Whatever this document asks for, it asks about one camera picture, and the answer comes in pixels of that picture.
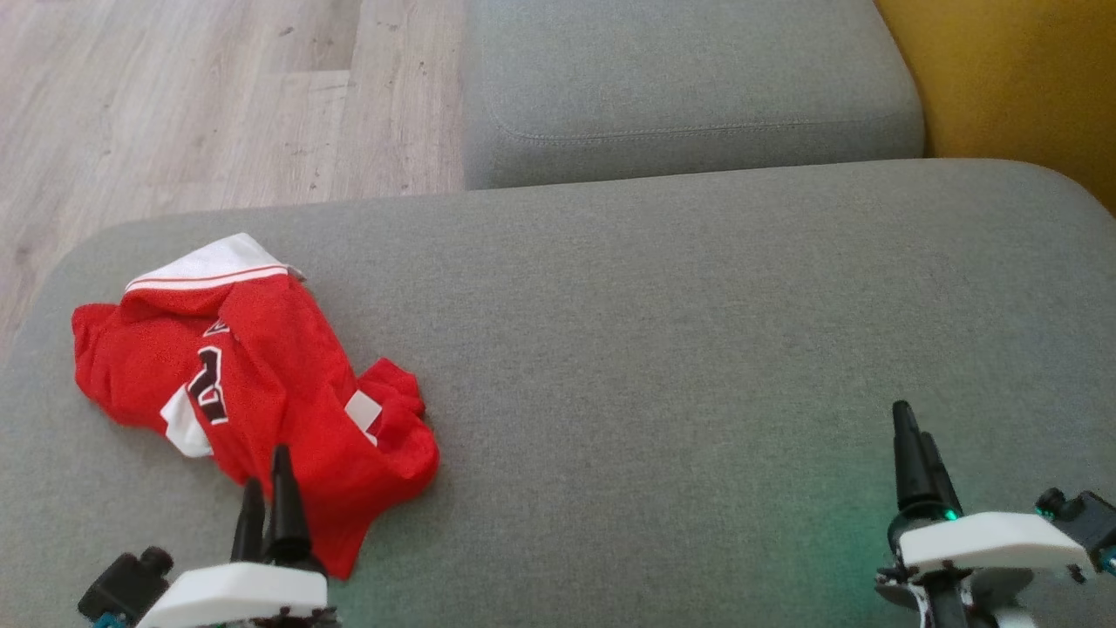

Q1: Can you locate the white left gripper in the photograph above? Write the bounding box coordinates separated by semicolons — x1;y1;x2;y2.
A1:
160;444;339;628

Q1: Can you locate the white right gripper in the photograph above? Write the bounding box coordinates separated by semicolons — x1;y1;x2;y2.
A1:
875;400;1096;628

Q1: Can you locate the red white basketball jersey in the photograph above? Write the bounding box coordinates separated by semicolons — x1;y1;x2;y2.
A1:
71;233;440;581

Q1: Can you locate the large grey sofa chaise cushion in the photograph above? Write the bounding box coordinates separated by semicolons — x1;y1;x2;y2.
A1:
0;159;1116;628

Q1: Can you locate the yellow sofa backrest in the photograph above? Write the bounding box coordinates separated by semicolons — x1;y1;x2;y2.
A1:
874;0;1116;215

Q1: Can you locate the grey sofa seat cushion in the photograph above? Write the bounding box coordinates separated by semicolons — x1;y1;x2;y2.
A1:
462;0;926;191

